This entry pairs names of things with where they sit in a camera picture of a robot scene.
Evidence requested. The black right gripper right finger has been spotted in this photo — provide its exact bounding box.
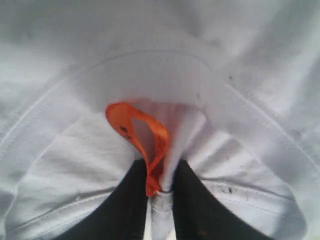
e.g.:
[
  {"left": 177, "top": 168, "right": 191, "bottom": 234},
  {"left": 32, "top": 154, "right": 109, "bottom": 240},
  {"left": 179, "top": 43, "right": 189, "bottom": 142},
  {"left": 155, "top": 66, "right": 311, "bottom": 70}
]
[{"left": 172, "top": 160, "right": 271, "bottom": 240}]

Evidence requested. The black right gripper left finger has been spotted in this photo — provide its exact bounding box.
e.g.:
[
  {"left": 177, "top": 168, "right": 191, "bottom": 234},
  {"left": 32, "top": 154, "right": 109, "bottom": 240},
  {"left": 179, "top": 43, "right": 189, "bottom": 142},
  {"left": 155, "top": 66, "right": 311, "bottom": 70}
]
[{"left": 58, "top": 159, "right": 148, "bottom": 240}]

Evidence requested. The white t-shirt red lettering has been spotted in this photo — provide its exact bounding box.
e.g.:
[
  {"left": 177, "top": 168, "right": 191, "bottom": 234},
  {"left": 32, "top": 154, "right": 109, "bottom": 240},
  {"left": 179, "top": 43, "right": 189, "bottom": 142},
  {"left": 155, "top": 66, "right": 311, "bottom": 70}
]
[{"left": 0, "top": 0, "right": 320, "bottom": 240}]

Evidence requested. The orange garment tag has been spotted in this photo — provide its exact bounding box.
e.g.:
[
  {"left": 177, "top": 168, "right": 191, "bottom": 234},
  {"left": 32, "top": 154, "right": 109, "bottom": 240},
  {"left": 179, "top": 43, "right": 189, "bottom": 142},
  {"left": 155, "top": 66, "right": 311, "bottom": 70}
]
[{"left": 105, "top": 102, "right": 171, "bottom": 197}]

